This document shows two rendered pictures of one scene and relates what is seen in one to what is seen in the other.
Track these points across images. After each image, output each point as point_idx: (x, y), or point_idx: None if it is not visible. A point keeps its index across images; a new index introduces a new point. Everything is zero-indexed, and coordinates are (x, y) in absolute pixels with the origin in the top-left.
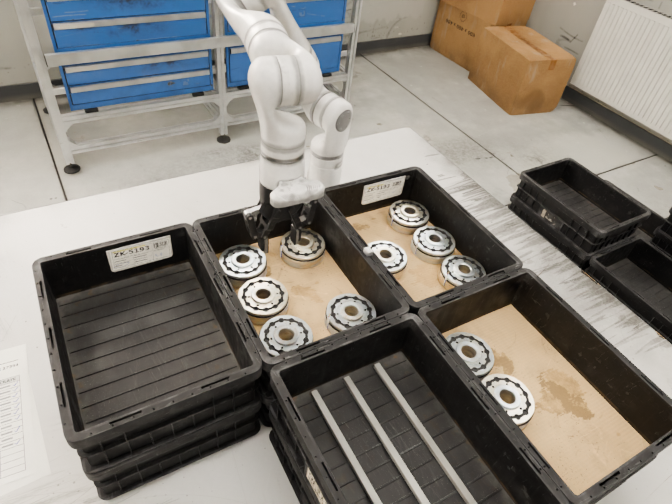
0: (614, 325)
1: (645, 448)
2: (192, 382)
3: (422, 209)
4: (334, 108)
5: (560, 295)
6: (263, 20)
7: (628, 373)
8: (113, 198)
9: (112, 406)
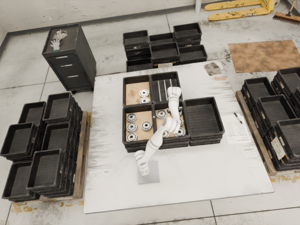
0: (99, 113)
1: (134, 77)
2: (194, 111)
3: (127, 137)
4: (141, 150)
5: (103, 122)
6: (174, 100)
7: (124, 86)
8: (210, 194)
9: (208, 111)
